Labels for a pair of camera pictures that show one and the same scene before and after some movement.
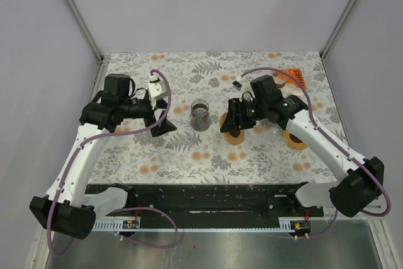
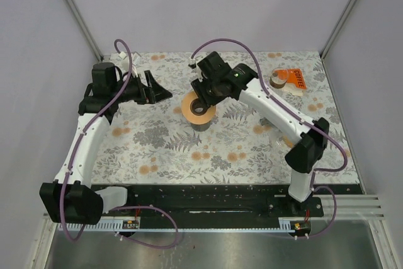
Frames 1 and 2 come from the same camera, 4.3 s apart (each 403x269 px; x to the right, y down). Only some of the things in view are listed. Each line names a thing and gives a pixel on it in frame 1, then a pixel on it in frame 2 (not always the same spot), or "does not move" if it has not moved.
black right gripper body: (248, 114) -> (207, 91)
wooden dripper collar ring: (232, 140) -> (196, 119)
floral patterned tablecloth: (202, 86) does not move
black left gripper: (150, 118) -> (152, 94)
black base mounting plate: (211, 202) does not move
